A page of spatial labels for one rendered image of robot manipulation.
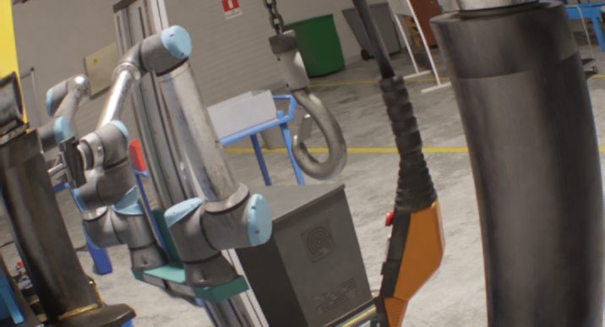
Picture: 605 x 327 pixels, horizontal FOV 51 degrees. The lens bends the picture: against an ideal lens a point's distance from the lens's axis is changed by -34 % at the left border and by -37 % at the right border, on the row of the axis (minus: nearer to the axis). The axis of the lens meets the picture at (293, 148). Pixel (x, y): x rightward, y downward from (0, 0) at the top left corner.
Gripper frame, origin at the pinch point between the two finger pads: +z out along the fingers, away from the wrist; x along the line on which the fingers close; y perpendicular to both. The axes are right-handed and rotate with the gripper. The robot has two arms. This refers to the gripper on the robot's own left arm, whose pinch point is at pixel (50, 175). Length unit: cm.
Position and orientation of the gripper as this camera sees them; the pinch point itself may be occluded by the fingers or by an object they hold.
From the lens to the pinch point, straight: 200.4
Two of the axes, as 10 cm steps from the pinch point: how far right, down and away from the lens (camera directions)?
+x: 3.0, 9.4, 1.7
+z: -5.7, 3.1, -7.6
